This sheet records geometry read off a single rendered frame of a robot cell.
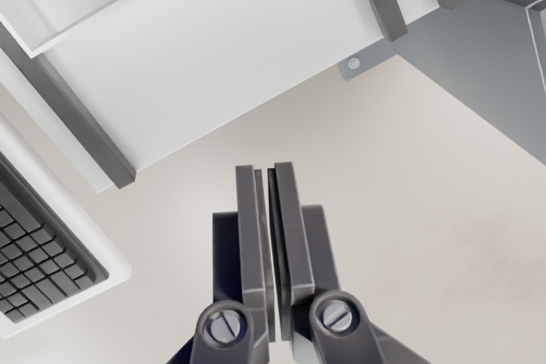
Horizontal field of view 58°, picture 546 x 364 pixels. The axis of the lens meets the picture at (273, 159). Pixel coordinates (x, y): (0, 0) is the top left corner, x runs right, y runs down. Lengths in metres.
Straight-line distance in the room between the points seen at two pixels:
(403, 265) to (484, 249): 0.31
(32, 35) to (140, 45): 0.08
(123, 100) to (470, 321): 1.92
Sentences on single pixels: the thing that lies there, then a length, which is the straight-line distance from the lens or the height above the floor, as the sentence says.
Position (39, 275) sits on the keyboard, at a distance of 0.66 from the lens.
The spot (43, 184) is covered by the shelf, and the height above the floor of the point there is 0.80.
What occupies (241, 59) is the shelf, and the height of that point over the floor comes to 0.88.
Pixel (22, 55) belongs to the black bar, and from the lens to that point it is 0.45.
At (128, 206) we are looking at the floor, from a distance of 1.58.
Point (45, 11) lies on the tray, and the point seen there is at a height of 0.88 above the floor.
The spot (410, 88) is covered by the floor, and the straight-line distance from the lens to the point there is 1.53.
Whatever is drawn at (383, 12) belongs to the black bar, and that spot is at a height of 0.90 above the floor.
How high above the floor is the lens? 1.31
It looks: 61 degrees down
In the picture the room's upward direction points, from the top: 163 degrees clockwise
